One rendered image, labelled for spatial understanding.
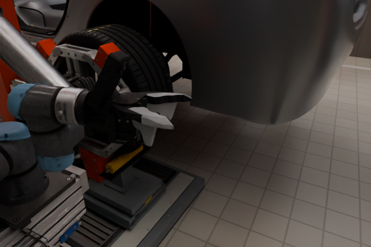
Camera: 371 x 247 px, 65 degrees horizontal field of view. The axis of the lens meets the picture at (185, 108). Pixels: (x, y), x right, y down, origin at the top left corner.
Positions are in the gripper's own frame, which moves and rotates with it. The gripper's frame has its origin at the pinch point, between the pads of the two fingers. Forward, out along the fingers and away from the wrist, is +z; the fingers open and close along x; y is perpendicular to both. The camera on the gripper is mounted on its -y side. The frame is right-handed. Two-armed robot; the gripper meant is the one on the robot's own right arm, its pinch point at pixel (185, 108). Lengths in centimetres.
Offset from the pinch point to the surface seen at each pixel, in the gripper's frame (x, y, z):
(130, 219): -76, 98, -46
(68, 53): -68, 5, -68
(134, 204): -81, 91, -45
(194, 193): -116, 103, -17
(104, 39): -71, -2, -52
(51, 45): -77, 3, -83
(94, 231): -74, 109, -67
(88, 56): -63, 4, -55
